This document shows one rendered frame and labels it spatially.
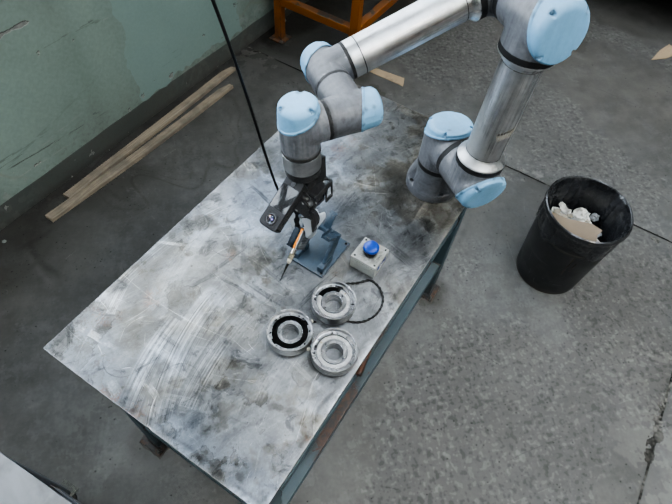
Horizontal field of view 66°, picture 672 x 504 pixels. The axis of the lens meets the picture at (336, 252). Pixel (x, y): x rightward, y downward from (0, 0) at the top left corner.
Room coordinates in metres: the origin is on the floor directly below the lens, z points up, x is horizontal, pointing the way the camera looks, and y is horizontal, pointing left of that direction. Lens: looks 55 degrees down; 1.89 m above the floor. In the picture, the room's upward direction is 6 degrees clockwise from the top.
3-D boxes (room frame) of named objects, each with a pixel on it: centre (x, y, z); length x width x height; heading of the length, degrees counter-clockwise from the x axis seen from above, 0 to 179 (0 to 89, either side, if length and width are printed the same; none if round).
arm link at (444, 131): (1.03, -0.26, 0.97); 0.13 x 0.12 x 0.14; 27
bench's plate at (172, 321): (0.81, 0.07, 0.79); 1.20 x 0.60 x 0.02; 152
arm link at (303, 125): (0.71, 0.09, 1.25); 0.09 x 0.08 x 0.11; 117
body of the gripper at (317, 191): (0.72, 0.08, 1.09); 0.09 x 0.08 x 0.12; 147
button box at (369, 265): (0.74, -0.09, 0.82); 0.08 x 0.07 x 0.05; 152
